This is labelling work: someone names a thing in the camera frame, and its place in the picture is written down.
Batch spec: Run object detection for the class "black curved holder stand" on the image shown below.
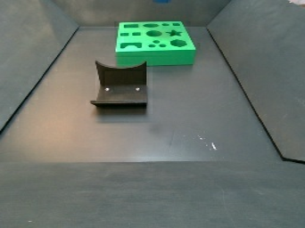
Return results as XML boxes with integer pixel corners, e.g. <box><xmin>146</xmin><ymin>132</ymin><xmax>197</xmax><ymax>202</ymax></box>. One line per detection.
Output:
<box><xmin>91</xmin><ymin>61</ymin><xmax>147</xmax><ymax>107</ymax></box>

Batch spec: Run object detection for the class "green shape sorter box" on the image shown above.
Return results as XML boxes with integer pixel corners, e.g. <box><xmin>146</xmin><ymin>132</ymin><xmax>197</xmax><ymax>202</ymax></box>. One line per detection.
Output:
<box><xmin>115</xmin><ymin>21</ymin><xmax>197</xmax><ymax>66</ymax></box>

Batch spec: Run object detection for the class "blue tape piece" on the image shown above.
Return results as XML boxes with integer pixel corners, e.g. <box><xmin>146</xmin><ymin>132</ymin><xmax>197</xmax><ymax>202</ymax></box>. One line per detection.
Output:
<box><xmin>153</xmin><ymin>0</ymin><xmax>170</xmax><ymax>4</ymax></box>

